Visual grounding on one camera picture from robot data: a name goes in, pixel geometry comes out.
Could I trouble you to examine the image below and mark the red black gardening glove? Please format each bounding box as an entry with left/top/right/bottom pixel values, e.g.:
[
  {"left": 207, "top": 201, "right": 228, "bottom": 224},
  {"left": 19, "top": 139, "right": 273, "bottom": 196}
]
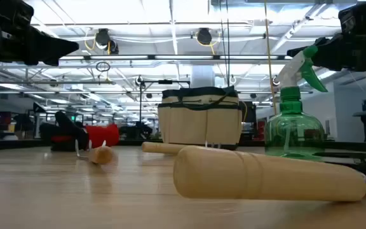
[{"left": 39, "top": 110, "right": 121, "bottom": 153}]

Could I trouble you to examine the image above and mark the wooden handle three-prong cultivator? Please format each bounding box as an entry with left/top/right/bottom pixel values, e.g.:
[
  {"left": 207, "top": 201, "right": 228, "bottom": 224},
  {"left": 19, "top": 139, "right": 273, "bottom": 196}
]
[{"left": 74, "top": 139, "right": 115, "bottom": 165}]

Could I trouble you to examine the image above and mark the black background monitor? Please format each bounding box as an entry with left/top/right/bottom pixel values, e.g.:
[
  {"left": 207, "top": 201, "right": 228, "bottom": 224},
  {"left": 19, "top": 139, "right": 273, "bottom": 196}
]
[{"left": 238, "top": 101, "right": 257, "bottom": 124}]

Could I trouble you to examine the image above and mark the black table frame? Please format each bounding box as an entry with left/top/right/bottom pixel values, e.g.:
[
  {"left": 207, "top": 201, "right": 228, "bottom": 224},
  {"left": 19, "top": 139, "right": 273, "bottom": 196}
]
[{"left": 0, "top": 139, "right": 366, "bottom": 153}]

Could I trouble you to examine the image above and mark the wide wooden handle trowel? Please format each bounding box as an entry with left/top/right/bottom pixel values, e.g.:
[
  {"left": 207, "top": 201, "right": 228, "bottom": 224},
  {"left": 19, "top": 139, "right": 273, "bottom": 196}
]
[{"left": 172, "top": 144, "right": 366, "bottom": 203}]

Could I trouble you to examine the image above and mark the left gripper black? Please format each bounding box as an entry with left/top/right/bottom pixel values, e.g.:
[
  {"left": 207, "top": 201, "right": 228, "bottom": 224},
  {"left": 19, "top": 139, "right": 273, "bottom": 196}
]
[{"left": 0, "top": 21, "right": 80, "bottom": 67}]

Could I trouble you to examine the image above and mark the beige green gardening bag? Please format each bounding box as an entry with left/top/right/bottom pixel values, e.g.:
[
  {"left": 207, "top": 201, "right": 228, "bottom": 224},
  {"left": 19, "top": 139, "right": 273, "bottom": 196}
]
[{"left": 156, "top": 85, "right": 244, "bottom": 151}]

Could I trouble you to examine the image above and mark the red cabinet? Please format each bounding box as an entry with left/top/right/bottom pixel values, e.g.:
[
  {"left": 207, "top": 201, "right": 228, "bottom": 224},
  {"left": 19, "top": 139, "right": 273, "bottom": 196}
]
[{"left": 255, "top": 117, "right": 266, "bottom": 141}]

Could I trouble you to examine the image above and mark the wooden handle fan rake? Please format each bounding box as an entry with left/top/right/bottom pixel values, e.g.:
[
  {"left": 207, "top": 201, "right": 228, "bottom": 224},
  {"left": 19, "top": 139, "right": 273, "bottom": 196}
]
[{"left": 141, "top": 141, "right": 224, "bottom": 156}]

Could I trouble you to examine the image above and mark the white building pillar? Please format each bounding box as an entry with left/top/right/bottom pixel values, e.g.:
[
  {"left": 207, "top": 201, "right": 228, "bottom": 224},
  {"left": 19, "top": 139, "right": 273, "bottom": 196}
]
[{"left": 191, "top": 65, "right": 216, "bottom": 88}]

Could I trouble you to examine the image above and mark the black ceiling cord reel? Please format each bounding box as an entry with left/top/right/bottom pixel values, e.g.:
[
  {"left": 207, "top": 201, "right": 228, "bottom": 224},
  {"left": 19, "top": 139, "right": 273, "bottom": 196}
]
[
  {"left": 94, "top": 27, "right": 120, "bottom": 55},
  {"left": 196, "top": 27, "right": 214, "bottom": 46}
]

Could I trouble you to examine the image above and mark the black cable loop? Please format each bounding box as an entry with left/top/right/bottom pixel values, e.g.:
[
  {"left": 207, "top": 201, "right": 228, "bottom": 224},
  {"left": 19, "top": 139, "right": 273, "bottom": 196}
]
[{"left": 95, "top": 60, "right": 112, "bottom": 73}]

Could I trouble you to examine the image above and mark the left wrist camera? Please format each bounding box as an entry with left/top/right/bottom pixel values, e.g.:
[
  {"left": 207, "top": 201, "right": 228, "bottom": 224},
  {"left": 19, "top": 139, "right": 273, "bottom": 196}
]
[{"left": 0, "top": 0, "right": 35, "bottom": 25}]

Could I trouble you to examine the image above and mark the yellow hanging cable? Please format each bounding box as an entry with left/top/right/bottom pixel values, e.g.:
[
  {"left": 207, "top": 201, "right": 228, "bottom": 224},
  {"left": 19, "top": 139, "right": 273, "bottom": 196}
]
[{"left": 263, "top": 0, "right": 280, "bottom": 116}]

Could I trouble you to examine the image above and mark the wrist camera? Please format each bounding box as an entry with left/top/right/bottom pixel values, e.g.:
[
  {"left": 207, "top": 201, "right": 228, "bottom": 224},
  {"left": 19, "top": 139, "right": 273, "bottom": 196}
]
[
  {"left": 0, "top": 0, "right": 35, "bottom": 25},
  {"left": 337, "top": 0, "right": 366, "bottom": 32}
]

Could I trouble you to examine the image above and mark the black hanging cable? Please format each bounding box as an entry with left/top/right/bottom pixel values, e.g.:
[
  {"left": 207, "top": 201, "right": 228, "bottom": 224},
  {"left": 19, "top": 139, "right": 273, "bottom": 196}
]
[{"left": 226, "top": 0, "right": 231, "bottom": 88}]

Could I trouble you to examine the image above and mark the green spray bottle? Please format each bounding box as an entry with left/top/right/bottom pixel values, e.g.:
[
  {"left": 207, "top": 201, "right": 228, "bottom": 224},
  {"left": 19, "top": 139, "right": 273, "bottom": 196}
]
[{"left": 264, "top": 44, "right": 329, "bottom": 160}]

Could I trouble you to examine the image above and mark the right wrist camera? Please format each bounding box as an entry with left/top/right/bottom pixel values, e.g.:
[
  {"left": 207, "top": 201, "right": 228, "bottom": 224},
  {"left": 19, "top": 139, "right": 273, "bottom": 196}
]
[{"left": 337, "top": 0, "right": 366, "bottom": 32}]

